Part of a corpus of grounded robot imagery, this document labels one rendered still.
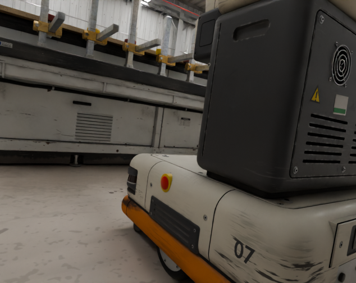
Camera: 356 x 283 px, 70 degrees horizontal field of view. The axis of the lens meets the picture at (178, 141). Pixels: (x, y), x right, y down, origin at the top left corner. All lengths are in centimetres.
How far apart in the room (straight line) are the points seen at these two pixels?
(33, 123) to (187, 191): 137
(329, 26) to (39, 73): 138
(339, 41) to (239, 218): 41
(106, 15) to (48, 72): 807
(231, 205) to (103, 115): 150
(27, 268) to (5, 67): 108
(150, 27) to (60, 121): 860
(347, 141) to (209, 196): 36
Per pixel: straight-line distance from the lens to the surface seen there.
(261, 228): 49
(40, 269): 79
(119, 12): 985
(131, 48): 175
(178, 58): 175
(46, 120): 185
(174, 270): 73
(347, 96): 70
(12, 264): 83
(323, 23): 60
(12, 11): 181
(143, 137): 206
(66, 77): 164
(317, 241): 51
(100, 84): 168
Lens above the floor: 42
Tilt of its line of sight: 5 degrees down
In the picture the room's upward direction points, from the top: 7 degrees clockwise
